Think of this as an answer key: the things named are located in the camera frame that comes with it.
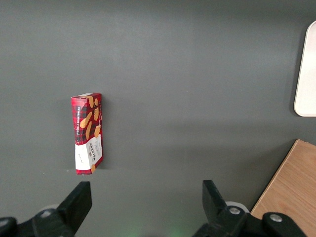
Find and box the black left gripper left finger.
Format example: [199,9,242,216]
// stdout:
[0,181,93,237]

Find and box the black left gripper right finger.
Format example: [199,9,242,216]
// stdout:
[192,180,310,237]

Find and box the beige plastic tray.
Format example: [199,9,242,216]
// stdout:
[293,20,316,118]

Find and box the red shortbread cookie box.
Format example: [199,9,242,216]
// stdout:
[71,92,104,176]

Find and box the wooden drawer cabinet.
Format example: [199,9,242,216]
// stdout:
[249,139,316,237]

